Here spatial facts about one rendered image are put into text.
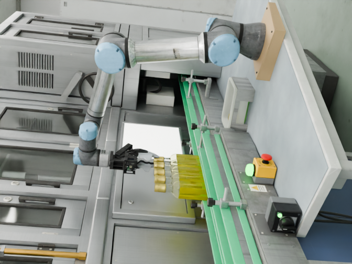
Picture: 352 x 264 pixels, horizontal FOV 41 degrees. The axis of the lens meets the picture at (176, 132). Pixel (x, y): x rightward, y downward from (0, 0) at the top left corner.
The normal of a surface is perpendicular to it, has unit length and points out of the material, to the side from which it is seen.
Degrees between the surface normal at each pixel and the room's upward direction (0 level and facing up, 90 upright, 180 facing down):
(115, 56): 80
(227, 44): 95
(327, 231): 90
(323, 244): 90
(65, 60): 90
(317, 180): 0
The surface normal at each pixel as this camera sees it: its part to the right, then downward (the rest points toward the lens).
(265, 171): 0.06, 0.43
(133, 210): 0.13, -0.90
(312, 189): -0.99, -0.09
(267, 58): 0.02, 0.67
